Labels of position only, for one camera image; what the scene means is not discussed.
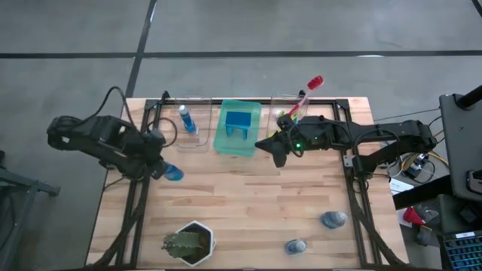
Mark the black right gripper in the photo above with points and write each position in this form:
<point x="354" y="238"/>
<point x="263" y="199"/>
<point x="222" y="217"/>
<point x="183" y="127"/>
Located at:
<point x="312" y="133"/>

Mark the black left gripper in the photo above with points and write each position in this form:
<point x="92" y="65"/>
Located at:
<point x="145" y="150"/>

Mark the blue Dawn dish soap bottle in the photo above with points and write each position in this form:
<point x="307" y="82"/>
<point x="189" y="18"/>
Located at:
<point x="188" y="120"/>
<point x="296" y="247"/>
<point x="175" y="173"/>
<point x="331" y="220"/>

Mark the red dish brush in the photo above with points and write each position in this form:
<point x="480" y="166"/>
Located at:
<point x="315" y="82"/>

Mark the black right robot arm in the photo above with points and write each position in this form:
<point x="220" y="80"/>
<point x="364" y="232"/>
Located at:
<point x="384" y="131"/>

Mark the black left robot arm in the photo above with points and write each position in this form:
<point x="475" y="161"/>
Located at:
<point x="94" y="139"/>

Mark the teal translucent plastic bin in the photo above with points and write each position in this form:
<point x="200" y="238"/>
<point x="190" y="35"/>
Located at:
<point x="235" y="147"/>

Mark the clear plastic bin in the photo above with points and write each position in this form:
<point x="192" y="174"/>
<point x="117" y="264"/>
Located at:
<point x="276" y="101"/>
<point x="201" y="124"/>

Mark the cactus in white hexagonal pot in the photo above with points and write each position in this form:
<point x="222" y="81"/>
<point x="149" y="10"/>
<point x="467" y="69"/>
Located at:
<point x="184" y="244"/>

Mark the white paper sheet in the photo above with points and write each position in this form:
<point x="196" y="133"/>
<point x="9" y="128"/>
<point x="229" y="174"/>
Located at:
<point x="401" y="186"/>

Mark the grey metal stand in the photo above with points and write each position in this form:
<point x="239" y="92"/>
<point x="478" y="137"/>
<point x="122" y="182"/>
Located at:
<point x="22" y="186"/>

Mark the small red object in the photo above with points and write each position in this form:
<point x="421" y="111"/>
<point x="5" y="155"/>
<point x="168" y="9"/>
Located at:
<point x="411" y="216"/>

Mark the black device on cart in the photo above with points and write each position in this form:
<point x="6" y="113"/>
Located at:
<point x="475" y="180"/>

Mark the laptop with lit keyboard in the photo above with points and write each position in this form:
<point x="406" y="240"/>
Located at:
<point x="465" y="252"/>

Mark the black aluminium table frame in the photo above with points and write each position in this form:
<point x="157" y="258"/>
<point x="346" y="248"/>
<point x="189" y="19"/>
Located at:
<point x="216" y="102"/>

